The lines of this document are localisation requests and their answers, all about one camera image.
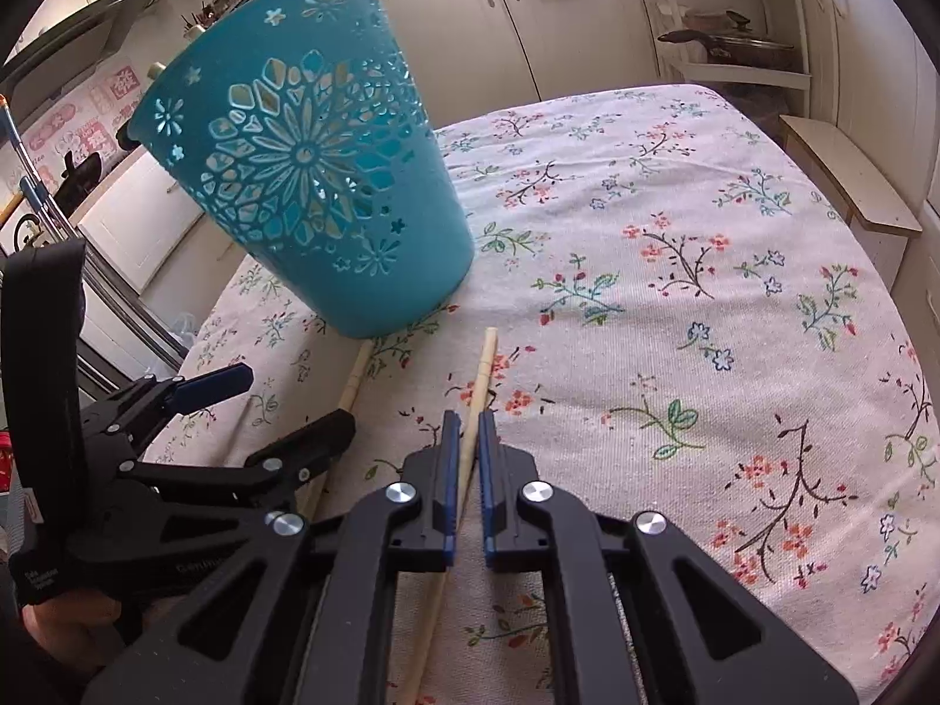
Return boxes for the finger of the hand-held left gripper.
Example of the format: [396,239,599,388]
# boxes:
[92,363,254,443]
[121,407,357,509]

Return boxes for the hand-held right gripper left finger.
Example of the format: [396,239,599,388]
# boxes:
[80,411,464,705]

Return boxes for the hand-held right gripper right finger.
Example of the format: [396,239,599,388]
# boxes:
[477,411,857,705]

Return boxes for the wooden chopstick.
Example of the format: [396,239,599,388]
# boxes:
[397,328,501,705]
[297,338,375,519]

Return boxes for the teal perforated plastic basket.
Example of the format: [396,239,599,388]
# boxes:
[117,0,477,340]

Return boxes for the person's left hand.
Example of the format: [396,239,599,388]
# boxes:
[18,591,122,677]

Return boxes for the stainless steel appliance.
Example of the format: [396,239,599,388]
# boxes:
[77,242,188,398]

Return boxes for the cream cabinets with knob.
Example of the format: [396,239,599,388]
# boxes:
[77,147,221,295]

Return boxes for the floral tablecloth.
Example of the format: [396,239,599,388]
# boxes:
[139,84,940,705]

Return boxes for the range hood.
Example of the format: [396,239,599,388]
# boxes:
[0,0,177,104]

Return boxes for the cream double-door kitchen cabinets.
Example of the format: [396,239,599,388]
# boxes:
[374,0,662,129]

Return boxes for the wooden bench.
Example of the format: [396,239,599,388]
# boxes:
[778,113,922,287]

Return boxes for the pan with glass lid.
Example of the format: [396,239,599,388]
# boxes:
[657,11,798,75]

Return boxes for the white drawer cabinet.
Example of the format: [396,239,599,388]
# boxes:
[771,0,940,214]

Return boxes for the pink wall stickers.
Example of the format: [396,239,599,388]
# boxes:
[22,62,140,184]

